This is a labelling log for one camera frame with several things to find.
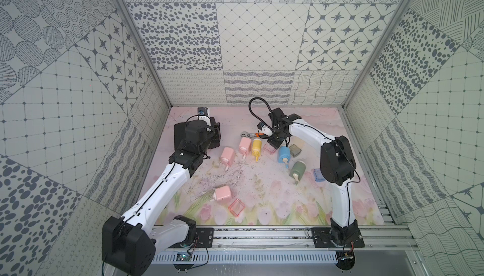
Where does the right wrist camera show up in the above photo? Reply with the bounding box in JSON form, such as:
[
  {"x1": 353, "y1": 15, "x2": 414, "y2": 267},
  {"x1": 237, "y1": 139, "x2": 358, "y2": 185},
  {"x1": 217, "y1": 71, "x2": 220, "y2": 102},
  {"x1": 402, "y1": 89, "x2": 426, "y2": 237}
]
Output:
[{"x1": 257, "y1": 122, "x2": 273, "y2": 137}]

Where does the blue pencil sharpener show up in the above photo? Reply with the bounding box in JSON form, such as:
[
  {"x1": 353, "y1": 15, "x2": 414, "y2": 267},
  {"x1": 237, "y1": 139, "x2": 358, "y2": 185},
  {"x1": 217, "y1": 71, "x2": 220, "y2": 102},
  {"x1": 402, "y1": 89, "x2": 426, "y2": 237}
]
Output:
[{"x1": 278, "y1": 146, "x2": 291, "y2": 168}]

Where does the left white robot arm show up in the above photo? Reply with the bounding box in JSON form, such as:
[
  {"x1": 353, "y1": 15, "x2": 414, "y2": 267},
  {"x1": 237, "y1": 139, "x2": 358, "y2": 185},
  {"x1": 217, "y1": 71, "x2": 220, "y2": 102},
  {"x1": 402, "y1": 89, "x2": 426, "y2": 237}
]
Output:
[{"x1": 102, "y1": 115, "x2": 221, "y2": 275}]

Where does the aluminium mounting rail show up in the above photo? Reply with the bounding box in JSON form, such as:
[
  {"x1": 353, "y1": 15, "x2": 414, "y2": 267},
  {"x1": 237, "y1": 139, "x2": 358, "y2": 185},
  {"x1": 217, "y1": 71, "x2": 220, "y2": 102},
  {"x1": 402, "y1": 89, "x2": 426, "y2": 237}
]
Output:
[{"x1": 107, "y1": 224, "x2": 418, "y2": 252}]

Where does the grey transparent tray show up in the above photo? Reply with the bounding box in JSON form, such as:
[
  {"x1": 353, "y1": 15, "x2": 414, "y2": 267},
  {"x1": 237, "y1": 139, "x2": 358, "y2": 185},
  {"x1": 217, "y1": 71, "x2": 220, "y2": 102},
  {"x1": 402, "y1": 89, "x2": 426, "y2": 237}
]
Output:
[{"x1": 289, "y1": 144, "x2": 302, "y2": 158}]

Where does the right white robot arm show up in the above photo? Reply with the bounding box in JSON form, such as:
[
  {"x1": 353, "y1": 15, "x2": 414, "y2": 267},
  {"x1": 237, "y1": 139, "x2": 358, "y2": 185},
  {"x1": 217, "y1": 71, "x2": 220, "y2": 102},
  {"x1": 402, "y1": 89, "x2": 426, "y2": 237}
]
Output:
[{"x1": 268, "y1": 108, "x2": 360, "y2": 246}]

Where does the pink pencil sharpener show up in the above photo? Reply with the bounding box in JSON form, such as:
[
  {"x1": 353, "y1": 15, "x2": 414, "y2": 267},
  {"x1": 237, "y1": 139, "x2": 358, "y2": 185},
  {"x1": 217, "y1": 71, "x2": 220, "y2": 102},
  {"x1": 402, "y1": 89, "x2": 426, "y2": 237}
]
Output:
[
  {"x1": 220, "y1": 147, "x2": 235, "y2": 171},
  {"x1": 213, "y1": 185, "x2": 232, "y2": 202},
  {"x1": 239, "y1": 137, "x2": 252, "y2": 160}
]

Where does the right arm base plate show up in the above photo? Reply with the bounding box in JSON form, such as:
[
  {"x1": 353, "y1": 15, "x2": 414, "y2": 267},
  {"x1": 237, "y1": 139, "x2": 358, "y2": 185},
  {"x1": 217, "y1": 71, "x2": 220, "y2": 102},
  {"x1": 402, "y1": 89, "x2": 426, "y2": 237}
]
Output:
[{"x1": 310, "y1": 227, "x2": 365, "y2": 249}]

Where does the blue transparent tray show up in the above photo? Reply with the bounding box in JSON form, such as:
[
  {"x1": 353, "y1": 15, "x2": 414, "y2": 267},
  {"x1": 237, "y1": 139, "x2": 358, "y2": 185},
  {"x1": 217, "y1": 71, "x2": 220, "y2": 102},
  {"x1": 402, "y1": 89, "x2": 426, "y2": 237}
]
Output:
[{"x1": 313, "y1": 168, "x2": 326, "y2": 182}]

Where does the orange handled adjustable wrench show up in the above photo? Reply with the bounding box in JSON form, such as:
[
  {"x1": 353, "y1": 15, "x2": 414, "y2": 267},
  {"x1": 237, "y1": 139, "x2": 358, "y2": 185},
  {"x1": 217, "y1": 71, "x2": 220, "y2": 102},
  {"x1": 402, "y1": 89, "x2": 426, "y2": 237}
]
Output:
[{"x1": 240, "y1": 131, "x2": 263, "y2": 139}]

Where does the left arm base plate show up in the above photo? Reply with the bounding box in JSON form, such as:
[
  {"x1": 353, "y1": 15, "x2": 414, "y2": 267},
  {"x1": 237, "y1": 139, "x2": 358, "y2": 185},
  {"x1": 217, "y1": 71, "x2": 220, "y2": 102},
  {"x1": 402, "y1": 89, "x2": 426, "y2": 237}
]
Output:
[{"x1": 175, "y1": 227, "x2": 214, "y2": 248}]

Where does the pink floral table mat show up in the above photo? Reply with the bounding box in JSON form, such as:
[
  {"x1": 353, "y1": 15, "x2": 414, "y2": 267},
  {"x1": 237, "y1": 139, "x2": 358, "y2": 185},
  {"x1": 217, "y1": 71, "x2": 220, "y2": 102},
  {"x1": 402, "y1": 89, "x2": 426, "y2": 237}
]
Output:
[{"x1": 141, "y1": 107, "x2": 384, "y2": 226}]

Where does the black plastic tool case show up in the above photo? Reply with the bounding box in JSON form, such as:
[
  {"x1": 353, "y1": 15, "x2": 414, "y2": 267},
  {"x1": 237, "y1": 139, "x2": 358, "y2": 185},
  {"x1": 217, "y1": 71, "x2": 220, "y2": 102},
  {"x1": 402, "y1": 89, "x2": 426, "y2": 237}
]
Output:
[{"x1": 174, "y1": 117, "x2": 208, "y2": 156}]

